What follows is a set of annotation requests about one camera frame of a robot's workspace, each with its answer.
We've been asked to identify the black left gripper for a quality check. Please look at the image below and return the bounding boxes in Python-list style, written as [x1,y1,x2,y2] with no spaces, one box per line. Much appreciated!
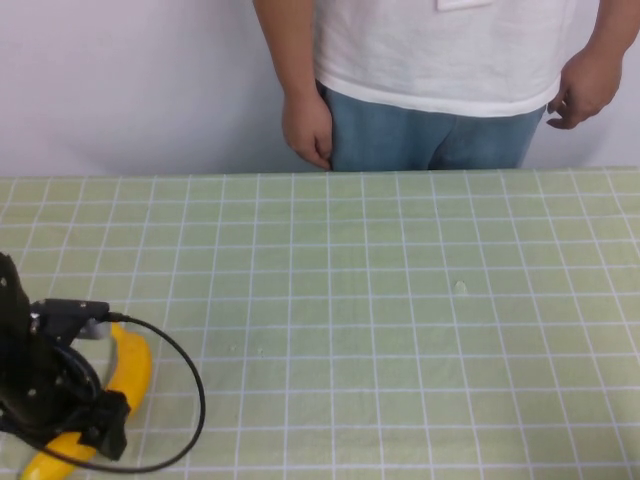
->
[0,342,133,461]

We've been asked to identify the yellow plastic banana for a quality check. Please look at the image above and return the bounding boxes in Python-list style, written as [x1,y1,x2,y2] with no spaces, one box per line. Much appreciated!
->
[21,322,154,480]

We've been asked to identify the person's left forearm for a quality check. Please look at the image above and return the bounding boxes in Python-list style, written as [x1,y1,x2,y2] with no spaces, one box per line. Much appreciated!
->
[574,0,640,69]

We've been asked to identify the person's right forearm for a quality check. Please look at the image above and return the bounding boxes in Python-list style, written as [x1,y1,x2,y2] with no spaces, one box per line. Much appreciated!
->
[252,0,322,101]

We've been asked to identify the person's right hand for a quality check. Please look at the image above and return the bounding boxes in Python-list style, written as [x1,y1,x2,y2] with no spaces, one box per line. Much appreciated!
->
[280,91,335,171]

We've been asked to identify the person's left hand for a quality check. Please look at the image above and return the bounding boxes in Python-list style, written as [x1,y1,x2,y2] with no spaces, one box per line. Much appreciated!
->
[546,48,624,131]

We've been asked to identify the green checked tablecloth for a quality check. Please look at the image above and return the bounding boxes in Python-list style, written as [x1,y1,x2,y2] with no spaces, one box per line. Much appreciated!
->
[0,165,640,480]

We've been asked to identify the blue jeans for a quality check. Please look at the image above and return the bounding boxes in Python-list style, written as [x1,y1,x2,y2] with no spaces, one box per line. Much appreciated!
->
[315,79,547,172]

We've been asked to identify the white t-shirt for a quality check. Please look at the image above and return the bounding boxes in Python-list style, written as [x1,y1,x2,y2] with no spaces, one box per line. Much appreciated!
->
[309,0,601,119]

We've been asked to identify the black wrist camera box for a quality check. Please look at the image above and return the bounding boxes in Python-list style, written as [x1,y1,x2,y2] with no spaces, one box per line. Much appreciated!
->
[28,298,112,342]

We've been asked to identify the black camera cable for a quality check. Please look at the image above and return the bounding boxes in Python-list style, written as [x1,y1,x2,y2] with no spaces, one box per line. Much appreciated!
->
[42,310,207,475]

